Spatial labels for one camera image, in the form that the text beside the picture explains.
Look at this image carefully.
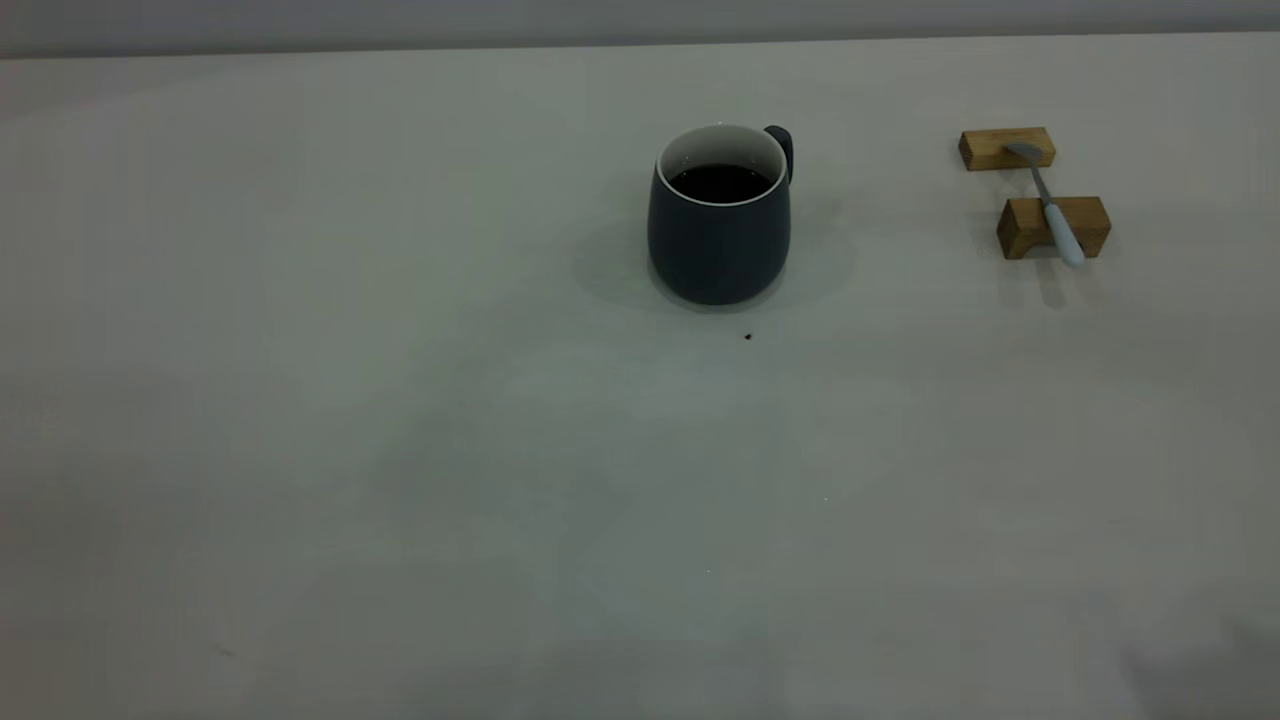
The spoon with pale blue handle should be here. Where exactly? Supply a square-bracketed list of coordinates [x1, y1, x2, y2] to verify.
[1005, 141, 1087, 267]

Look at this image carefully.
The flat wooden block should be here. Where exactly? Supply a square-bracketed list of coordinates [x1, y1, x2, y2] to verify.
[959, 126, 1057, 171]

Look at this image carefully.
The dark grey ceramic cup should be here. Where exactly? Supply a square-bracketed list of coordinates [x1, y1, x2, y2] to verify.
[647, 122, 795, 306]

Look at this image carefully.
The arched wooden block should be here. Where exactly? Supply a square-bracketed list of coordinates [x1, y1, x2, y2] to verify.
[997, 195, 1112, 260]

